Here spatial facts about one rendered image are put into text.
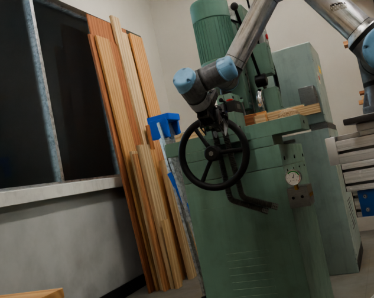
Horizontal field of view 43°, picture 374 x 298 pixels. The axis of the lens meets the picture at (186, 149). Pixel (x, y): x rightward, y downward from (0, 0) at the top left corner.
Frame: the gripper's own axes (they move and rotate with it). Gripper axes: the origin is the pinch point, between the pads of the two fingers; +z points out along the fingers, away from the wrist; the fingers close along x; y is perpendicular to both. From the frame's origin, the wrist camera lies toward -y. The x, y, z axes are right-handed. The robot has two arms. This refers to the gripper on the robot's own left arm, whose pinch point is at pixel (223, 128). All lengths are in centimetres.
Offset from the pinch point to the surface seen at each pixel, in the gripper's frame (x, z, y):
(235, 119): 1.1, 10.3, -10.7
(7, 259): -136, 40, 20
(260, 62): 7, 33, -57
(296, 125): 22.3, 22.1, -9.2
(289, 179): 16.3, 26.8, 11.2
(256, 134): 6.0, 22.1, -9.3
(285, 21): -7, 182, -232
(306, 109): 25.4, 32.0, -23.1
